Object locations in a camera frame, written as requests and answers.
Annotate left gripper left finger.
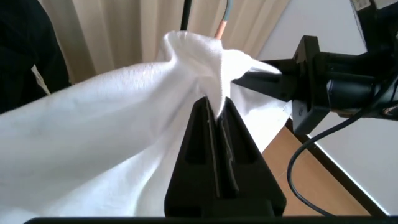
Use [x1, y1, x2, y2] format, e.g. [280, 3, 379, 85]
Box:
[164, 96, 222, 218]

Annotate pink clothes hanger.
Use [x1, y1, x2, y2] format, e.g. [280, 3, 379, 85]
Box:
[214, 0, 234, 40]

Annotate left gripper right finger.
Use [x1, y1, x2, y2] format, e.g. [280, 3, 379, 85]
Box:
[217, 96, 287, 218]

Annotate beige curtain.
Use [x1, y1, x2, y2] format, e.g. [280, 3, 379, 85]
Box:
[39, 0, 292, 85]

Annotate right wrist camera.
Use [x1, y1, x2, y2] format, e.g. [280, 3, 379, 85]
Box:
[349, 0, 398, 58]

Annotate black shorts with white cords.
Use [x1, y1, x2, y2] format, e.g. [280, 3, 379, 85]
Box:
[0, 0, 72, 114]

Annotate white garment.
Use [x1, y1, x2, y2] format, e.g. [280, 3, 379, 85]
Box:
[0, 30, 293, 218]

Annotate black clothes rack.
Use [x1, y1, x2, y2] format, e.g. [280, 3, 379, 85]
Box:
[180, 0, 193, 32]

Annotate black cable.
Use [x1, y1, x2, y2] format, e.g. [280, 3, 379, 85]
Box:
[286, 77, 398, 217]

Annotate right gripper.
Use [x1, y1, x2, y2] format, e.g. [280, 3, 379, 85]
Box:
[291, 35, 398, 135]

